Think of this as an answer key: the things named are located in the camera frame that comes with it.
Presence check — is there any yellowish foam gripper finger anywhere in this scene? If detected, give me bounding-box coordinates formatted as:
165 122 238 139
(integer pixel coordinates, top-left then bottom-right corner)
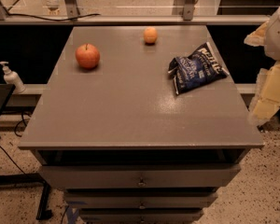
248 61 280 126

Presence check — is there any blue chip bag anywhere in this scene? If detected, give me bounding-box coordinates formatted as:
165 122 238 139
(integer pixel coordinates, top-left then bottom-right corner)
168 42 229 95

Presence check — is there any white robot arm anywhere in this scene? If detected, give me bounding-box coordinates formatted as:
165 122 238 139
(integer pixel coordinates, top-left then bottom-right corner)
244 7 280 126

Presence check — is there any orange fruit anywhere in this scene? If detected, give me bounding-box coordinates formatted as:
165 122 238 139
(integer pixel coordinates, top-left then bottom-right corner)
144 27 158 44

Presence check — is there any grey drawer cabinet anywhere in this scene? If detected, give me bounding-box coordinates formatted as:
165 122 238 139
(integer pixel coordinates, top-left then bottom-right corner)
18 24 265 224

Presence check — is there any top drawer with knob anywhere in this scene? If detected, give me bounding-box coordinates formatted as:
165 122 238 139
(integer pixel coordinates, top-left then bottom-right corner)
39 163 241 189

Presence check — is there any drawer with knob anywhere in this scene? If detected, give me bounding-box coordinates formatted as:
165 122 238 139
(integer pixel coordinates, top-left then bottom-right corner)
39 163 241 189
64 191 217 209

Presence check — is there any bottom drawer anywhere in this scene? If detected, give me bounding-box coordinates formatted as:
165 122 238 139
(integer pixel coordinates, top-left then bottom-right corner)
79 208 203 224

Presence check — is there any middle drawer with knob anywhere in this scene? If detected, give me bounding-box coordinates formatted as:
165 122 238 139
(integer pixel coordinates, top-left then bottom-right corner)
64 191 217 209

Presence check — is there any red apple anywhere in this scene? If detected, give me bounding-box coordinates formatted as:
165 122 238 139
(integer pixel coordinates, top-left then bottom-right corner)
75 43 100 69

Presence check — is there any white pump sanitizer bottle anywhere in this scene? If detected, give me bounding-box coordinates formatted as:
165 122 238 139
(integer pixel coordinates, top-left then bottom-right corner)
0 61 25 93

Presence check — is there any black floor cable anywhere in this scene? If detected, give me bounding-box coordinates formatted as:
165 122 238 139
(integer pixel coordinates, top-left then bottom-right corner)
0 110 34 175

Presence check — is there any black cable on ledge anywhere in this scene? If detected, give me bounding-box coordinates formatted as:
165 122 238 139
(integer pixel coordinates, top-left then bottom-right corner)
0 0 101 21

